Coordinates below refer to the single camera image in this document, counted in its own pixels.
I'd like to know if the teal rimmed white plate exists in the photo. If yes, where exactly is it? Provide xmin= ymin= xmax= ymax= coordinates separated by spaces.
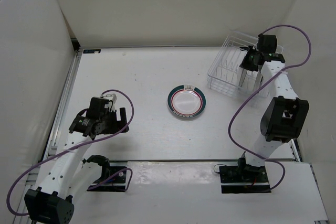
xmin=167 ymin=84 xmax=206 ymax=121

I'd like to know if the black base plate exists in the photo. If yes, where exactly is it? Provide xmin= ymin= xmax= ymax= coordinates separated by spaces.
xmin=213 ymin=164 xmax=271 ymax=194
xmin=87 ymin=166 xmax=127 ymax=193

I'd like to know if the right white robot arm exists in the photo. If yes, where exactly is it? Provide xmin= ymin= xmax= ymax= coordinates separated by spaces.
xmin=236 ymin=34 xmax=309 ymax=182

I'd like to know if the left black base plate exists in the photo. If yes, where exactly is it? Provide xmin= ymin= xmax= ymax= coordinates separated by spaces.
xmin=87 ymin=166 xmax=127 ymax=193

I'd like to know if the aluminium rail frame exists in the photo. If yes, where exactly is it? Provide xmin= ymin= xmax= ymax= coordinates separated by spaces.
xmin=25 ymin=39 xmax=82 ymax=209

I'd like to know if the black label sticker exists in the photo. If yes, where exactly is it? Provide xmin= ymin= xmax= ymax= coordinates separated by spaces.
xmin=82 ymin=49 xmax=101 ymax=54

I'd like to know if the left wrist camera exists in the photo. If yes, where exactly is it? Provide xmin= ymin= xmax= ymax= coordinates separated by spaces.
xmin=100 ymin=93 xmax=117 ymax=108

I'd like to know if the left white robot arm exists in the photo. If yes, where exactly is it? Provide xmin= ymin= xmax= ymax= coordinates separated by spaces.
xmin=24 ymin=93 xmax=129 ymax=223

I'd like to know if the white wire dish rack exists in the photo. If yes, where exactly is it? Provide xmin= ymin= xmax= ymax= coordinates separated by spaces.
xmin=207 ymin=30 xmax=267 ymax=101

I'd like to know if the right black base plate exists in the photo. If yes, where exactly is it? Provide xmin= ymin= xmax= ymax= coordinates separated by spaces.
xmin=213 ymin=164 xmax=271 ymax=194

